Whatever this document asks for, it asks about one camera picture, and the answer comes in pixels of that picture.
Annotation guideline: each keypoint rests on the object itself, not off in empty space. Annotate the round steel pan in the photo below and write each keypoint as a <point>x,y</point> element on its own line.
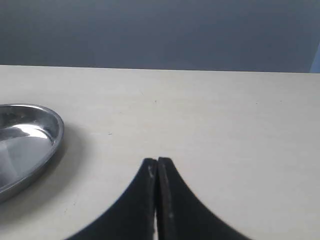
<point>30,136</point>

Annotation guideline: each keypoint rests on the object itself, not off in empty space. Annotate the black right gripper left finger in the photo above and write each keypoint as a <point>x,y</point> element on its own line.
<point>132,216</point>

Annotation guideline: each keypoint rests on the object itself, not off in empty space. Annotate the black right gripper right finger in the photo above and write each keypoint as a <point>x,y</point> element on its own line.
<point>181,215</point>

